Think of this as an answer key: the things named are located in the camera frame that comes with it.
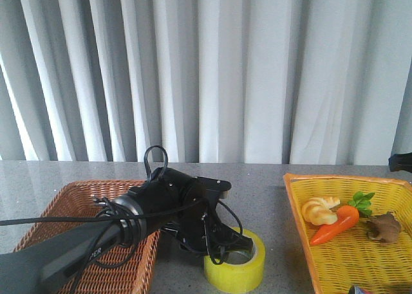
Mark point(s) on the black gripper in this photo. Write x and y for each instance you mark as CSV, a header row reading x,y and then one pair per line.
x,y
185,207

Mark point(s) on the yellow tape roll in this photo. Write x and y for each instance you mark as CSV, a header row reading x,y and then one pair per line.
x,y
243,273

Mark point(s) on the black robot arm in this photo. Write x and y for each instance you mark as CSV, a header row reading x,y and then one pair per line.
x,y
45,267

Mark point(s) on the toy croissant bread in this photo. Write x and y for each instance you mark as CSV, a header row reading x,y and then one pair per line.
x,y
318,210

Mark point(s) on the toy orange carrot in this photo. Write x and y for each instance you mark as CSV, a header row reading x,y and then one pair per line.
x,y
347,217

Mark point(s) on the yellow woven basket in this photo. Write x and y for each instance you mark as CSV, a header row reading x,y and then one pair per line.
x,y
352,258

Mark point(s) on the dark item at basket edge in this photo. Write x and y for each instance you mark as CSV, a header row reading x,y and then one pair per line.
x,y
357,290

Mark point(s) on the brown toy mushroom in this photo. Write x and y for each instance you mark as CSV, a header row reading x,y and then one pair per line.
x,y
384,228

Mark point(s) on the brown wicker basket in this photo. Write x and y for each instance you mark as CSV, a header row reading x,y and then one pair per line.
x,y
76,199

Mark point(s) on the grey pleated curtain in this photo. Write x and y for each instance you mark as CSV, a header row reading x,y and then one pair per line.
x,y
243,81

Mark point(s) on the black robot gripper tip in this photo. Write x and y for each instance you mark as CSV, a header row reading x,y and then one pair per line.
x,y
398,162

